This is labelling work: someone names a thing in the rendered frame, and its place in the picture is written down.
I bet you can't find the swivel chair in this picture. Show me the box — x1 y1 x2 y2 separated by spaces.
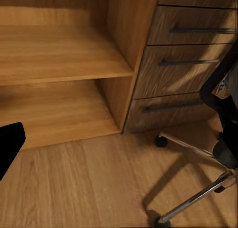
154 38 238 228

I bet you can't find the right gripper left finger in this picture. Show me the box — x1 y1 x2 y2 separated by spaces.
0 122 26 182

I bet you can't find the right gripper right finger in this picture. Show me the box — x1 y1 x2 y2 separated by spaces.
222 121 238 162

